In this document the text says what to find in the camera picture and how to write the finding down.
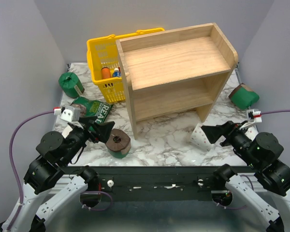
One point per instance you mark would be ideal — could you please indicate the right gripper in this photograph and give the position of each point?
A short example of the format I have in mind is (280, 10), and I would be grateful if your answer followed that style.
(213, 132)

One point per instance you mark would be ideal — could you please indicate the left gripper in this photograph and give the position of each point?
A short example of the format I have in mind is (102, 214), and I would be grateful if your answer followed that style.
(103, 129)

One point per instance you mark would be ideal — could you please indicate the floral paper towel roll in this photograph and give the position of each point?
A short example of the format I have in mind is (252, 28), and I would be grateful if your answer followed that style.
(199, 139)
(66, 131)
(251, 133)

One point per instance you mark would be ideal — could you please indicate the green brown roll front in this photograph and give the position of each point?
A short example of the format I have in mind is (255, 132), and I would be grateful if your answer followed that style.
(119, 144)

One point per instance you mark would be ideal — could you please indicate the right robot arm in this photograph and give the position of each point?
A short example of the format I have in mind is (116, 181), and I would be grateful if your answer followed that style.
(262, 155)

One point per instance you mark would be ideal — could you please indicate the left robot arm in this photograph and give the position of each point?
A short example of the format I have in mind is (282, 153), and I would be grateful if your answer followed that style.
(31, 212)

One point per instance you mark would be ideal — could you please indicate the wooden two-tier shelf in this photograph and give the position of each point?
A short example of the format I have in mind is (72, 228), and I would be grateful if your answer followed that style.
(174, 71)

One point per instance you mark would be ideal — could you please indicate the green crisps bag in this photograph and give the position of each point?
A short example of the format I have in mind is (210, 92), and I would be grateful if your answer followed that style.
(91, 108)

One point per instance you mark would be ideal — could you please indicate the green wrapped roll right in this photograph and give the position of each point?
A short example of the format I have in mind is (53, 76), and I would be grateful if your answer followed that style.
(243, 96)

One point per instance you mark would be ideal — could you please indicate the green wrapped roll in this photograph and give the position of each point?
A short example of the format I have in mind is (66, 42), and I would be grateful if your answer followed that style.
(243, 96)
(71, 85)

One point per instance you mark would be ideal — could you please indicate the green wrapped roll far left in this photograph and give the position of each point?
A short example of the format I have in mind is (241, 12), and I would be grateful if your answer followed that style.
(71, 85)

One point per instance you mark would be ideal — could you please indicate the orange bottle in basket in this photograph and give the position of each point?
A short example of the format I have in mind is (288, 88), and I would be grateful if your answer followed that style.
(105, 73)

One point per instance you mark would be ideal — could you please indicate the blue white bottle in basket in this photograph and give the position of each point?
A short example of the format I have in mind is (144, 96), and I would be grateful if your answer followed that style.
(116, 73)

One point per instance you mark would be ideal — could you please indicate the yellow plastic shopping basket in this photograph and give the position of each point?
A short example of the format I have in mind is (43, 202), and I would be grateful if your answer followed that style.
(101, 53)

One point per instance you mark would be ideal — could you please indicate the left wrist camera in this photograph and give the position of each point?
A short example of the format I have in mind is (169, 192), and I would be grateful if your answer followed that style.
(68, 113)

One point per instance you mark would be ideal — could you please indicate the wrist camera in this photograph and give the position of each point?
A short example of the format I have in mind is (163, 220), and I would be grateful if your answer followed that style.
(253, 118)
(68, 113)

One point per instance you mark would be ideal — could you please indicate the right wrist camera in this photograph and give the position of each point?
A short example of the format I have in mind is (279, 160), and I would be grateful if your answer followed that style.
(253, 118)

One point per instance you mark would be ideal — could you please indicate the black front rail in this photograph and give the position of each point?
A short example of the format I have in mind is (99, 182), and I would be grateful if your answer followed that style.
(168, 183)

